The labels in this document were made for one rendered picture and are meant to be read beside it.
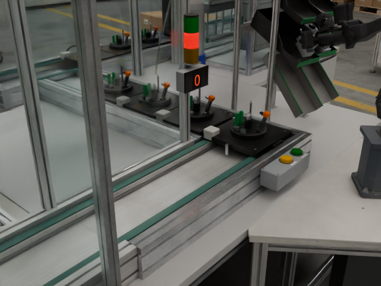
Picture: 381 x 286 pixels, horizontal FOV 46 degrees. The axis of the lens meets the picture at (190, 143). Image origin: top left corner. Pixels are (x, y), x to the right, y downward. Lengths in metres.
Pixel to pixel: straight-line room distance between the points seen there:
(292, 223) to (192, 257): 0.34
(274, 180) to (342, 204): 0.24
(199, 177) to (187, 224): 0.28
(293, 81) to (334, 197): 0.56
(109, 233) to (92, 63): 0.37
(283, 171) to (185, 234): 0.41
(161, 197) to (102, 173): 0.53
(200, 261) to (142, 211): 0.23
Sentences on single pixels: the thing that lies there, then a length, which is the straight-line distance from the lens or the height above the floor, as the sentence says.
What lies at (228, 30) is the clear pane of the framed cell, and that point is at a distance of 2.75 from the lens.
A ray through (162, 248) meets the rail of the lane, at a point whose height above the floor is 0.92.
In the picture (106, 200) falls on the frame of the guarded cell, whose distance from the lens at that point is 0.93.
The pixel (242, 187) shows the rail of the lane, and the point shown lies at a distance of 1.43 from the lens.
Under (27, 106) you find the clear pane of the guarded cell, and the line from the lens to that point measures 0.78.
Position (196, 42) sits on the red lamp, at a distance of 1.49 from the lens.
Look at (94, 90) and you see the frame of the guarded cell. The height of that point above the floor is 1.41.
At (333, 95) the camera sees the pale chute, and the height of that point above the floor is 1.01.
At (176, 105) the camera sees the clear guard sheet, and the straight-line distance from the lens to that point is 1.56.
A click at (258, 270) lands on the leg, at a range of 1.48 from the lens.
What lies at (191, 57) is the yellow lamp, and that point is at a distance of 1.50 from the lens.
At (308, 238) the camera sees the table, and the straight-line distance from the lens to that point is 1.37.
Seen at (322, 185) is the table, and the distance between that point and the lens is 1.64.
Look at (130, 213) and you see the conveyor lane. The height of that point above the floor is 0.92.
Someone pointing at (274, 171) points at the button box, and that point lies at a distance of 1.47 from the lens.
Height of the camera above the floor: 1.68
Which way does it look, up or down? 26 degrees down
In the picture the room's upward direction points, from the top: straight up
